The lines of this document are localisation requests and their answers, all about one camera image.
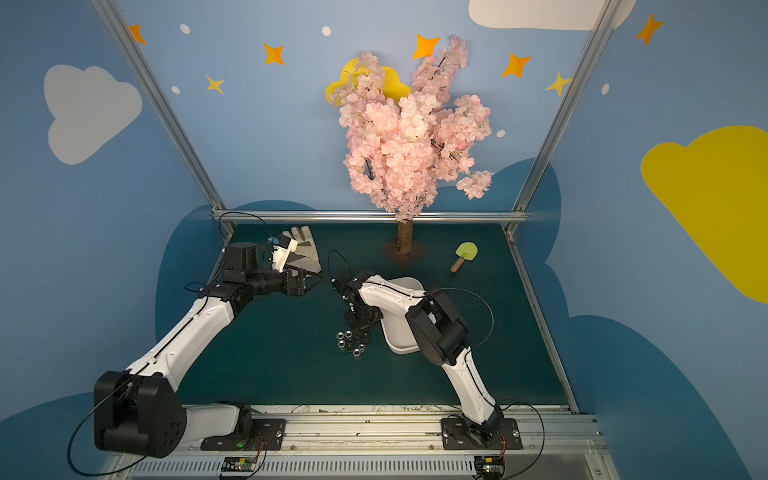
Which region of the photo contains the white storage box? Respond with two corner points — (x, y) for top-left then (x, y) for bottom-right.
(377, 277), (425, 355)

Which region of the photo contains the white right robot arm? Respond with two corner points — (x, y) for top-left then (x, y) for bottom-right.
(331, 271), (504, 442)

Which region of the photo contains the green circuit board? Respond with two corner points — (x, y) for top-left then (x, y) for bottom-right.
(473, 456), (505, 480)
(221, 457), (258, 476)

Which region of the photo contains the aluminium back frame rail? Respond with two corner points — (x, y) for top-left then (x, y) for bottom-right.
(212, 210), (527, 224)

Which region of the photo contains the aluminium left frame post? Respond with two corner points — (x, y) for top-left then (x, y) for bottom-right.
(91, 0), (227, 218)

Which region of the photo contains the dark tree base plate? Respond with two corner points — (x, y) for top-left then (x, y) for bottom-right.
(380, 238), (431, 269)

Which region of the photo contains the right green circuit board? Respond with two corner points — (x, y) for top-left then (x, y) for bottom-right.
(473, 456), (505, 480)

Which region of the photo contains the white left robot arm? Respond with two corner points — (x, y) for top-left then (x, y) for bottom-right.
(93, 229), (321, 458)

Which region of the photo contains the white canvas work glove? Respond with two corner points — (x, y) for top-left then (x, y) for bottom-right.
(283, 226), (322, 274)

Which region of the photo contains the aluminium right frame post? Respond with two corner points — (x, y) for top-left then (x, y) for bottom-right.
(504, 0), (623, 239)

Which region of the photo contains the pink blossom artificial tree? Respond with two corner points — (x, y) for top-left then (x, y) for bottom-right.
(327, 35), (493, 255)

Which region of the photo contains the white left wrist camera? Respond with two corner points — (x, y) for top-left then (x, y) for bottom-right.
(271, 234), (298, 273)

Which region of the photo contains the green toy paddle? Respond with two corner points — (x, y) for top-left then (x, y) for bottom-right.
(450, 242), (478, 273)

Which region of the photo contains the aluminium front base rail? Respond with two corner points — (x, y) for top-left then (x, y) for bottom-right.
(98, 404), (619, 479)

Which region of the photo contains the left green circuit board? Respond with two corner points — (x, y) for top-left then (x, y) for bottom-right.
(221, 457), (258, 476)

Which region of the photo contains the aluminium frame post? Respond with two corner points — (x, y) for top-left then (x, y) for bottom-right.
(504, 0), (623, 239)
(91, 0), (227, 218)

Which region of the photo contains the pile of steel nuts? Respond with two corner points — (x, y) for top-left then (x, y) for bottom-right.
(336, 330), (370, 357)

